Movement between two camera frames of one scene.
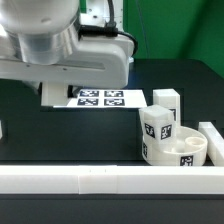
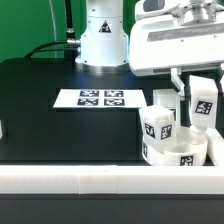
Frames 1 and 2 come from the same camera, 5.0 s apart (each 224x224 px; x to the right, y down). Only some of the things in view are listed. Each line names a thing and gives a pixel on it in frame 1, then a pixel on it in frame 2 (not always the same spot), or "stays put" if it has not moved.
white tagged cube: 168,97 stays put
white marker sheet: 107,98 stays put
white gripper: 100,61 to 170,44
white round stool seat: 191,150 stays put
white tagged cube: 159,126 stays put
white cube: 54,93 to 204,101
